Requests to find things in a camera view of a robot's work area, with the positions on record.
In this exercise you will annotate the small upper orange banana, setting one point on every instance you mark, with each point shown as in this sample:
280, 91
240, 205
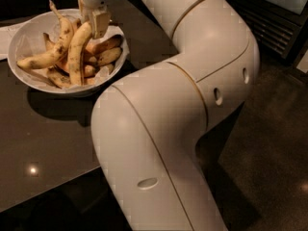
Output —
107, 44

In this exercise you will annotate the dark slatted cabinet vent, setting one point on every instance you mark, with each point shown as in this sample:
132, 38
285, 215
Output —
280, 25

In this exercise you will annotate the small middle yellow banana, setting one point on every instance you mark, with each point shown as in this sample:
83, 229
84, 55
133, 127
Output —
106, 57

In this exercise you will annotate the white paper napkin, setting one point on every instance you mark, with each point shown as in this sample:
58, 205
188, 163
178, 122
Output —
6, 35

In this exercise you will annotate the white paper bowl liner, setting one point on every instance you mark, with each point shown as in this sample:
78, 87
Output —
104, 72

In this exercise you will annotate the long spotted yellow banana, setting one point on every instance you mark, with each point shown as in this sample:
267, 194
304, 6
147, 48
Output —
57, 52

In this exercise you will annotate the spotted bottom banana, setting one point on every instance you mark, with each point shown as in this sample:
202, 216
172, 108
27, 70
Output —
63, 81

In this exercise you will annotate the orange banana under pile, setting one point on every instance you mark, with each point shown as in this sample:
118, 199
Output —
89, 65

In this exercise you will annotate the white bowl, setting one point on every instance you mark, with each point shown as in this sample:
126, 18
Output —
32, 39

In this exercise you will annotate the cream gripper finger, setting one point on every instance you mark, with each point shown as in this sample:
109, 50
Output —
83, 10
99, 19

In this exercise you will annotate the large curved yellow banana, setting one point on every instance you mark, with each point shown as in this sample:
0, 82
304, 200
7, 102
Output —
76, 52

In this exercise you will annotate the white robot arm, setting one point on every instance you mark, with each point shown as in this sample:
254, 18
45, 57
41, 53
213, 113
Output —
145, 126

